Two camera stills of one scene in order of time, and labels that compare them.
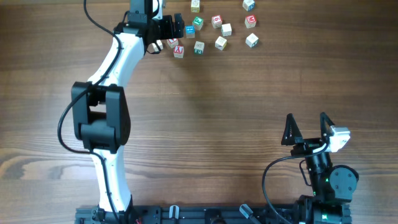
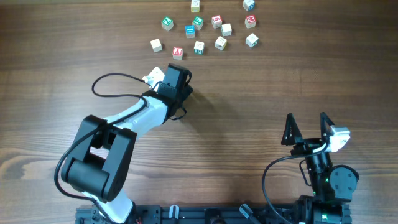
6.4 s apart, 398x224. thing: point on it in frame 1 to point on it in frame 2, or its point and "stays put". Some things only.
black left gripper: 178,25 to 187,92
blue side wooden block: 249,5 stays put
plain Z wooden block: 226,30 stays put
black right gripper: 311,146 stays put
